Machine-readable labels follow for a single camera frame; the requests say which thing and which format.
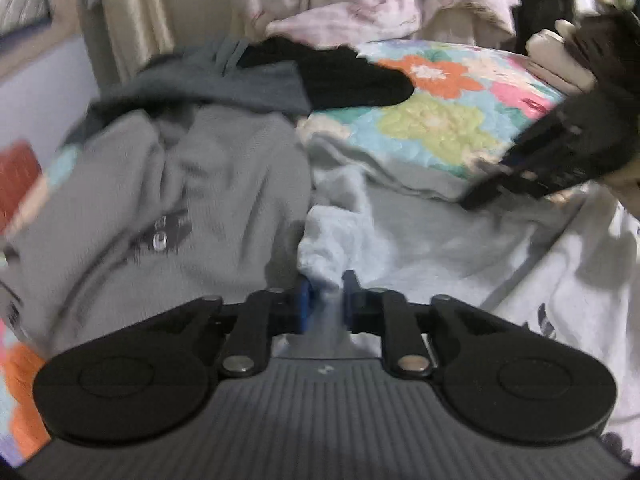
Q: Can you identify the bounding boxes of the light grey sweatshirt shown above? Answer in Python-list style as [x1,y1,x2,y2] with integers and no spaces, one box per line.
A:
[297,135,639,463]

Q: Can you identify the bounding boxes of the floral bed quilt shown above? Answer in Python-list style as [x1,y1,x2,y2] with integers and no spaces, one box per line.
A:
[1,42,560,464]

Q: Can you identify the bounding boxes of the grey polo shirt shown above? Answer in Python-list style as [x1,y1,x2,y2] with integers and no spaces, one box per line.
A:
[1,105,311,358]

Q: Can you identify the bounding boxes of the black garment on bed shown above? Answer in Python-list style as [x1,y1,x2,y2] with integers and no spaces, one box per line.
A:
[239,37,414,110]

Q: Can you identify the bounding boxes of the dark grey garment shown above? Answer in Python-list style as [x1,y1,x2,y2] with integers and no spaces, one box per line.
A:
[63,38,311,146]

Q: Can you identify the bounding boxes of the pink red suitcase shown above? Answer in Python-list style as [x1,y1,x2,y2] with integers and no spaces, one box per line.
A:
[1,140,48,236]

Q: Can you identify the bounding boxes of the beige curtain right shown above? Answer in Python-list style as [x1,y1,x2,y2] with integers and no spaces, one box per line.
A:
[77,0,175,90]

